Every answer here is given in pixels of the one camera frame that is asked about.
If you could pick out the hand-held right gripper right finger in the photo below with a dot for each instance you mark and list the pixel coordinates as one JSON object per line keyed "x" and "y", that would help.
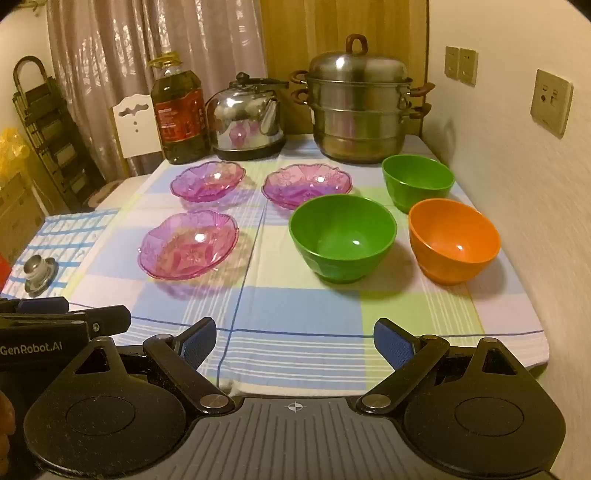
{"x": 390, "y": 344}

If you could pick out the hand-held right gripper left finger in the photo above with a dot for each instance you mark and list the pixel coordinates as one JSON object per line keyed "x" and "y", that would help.
{"x": 201, "y": 341}

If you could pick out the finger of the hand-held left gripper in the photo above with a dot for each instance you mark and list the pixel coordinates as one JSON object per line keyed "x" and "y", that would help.
{"x": 111, "y": 319}
{"x": 44, "y": 305}

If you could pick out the purple translucent plastic plate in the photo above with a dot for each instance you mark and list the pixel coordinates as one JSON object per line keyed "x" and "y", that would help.
{"x": 304, "y": 184}
{"x": 187, "y": 247}
{"x": 207, "y": 182}

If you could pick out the orange plastic bowl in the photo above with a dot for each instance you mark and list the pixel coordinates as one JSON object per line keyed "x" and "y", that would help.
{"x": 452, "y": 240}

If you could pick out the large green plastic bowl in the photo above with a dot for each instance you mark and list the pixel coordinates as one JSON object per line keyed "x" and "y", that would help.
{"x": 341, "y": 230}

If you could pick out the small green plastic bowl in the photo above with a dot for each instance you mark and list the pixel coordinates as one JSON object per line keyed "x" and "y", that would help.
{"x": 415, "y": 177}

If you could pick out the person's left hand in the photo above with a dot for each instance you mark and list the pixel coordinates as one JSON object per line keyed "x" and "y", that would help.
{"x": 5, "y": 424}

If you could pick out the red object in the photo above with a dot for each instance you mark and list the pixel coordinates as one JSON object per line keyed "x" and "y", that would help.
{"x": 4, "y": 268}

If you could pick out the blue and white cloth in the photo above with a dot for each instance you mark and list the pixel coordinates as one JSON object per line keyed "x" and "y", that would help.
{"x": 69, "y": 235}

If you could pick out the cardboard box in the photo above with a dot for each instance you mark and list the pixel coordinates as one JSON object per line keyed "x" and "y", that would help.
{"x": 18, "y": 217}

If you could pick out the checkered pastel tablecloth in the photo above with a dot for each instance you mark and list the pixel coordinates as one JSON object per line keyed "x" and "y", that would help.
{"x": 300, "y": 314}

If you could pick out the yellow plastic bag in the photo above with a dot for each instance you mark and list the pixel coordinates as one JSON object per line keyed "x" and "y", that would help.
{"x": 11, "y": 152}

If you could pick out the black folding rack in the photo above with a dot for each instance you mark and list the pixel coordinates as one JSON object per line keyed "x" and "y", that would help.
{"x": 51, "y": 129}

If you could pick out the white chair back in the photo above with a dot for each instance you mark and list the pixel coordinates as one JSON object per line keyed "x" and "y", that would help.
{"x": 134, "y": 134}

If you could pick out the cooking oil bottle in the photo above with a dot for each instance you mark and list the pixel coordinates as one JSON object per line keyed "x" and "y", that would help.
{"x": 180, "y": 115}

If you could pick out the stainless steel kettle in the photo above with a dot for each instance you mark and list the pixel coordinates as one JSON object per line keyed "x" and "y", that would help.
{"x": 240, "y": 124}

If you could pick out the stainless steel steamer pot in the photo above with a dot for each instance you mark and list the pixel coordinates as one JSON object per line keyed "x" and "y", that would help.
{"x": 360, "y": 115}

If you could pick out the beige patterned curtain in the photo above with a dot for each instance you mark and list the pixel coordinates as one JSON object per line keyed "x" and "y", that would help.
{"x": 115, "y": 46}

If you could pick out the wooden panel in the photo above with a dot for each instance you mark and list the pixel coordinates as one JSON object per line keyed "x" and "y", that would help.
{"x": 286, "y": 37}

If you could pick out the large beige wall socket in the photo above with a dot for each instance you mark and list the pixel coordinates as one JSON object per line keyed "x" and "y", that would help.
{"x": 551, "y": 104}

